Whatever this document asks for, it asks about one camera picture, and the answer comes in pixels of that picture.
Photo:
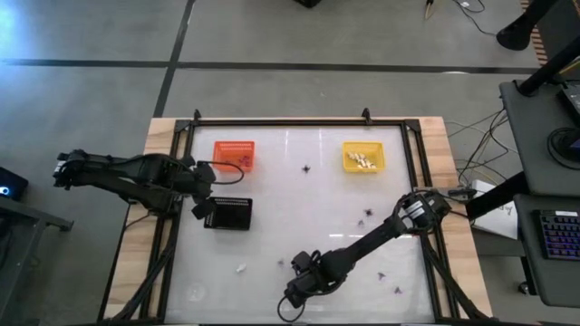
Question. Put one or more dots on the wooden stick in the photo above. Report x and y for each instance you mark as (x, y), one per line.
(428, 10)

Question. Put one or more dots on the yellow plastic basket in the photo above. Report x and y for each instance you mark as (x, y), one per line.
(351, 165)

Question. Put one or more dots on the white box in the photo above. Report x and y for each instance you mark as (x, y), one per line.
(482, 188)

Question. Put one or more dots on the grey side table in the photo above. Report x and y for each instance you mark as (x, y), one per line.
(27, 212)

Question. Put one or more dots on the grey desk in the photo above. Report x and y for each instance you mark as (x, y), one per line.
(530, 136)
(557, 280)

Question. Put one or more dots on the backlit black keyboard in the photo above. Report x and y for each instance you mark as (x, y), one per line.
(559, 235)

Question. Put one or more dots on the black stand foot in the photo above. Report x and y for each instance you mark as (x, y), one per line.
(516, 34)

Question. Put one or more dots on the wooden slatted panel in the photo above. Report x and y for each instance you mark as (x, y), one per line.
(539, 45)

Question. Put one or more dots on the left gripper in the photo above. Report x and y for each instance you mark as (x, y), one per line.
(201, 179)

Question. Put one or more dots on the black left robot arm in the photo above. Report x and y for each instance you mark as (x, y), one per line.
(122, 174)

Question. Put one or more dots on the black frame clamp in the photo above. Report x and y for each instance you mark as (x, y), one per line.
(196, 114)
(366, 116)

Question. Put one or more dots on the black device with blue light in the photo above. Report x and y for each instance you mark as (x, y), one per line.
(16, 181)

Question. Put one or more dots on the orange plastic basket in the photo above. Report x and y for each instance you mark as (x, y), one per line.
(226, 151)

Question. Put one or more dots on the black plastic basket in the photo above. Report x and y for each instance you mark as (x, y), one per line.
(229, 215)

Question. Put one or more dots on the black diagonal pole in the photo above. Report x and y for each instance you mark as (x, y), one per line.
(548, 68)

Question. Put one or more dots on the black floor object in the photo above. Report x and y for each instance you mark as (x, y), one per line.
(308, 2)

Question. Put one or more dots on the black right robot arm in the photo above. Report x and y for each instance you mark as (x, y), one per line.
(376, 235)

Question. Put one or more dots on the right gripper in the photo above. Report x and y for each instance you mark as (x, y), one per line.
(321, 271)

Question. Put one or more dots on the black round object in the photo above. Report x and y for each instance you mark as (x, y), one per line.
(562, 140)

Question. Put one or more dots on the white paper sheet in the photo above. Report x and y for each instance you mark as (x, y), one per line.
(498, 224)

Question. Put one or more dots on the black slanted strut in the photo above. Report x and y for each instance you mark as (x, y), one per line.
(498, 195)

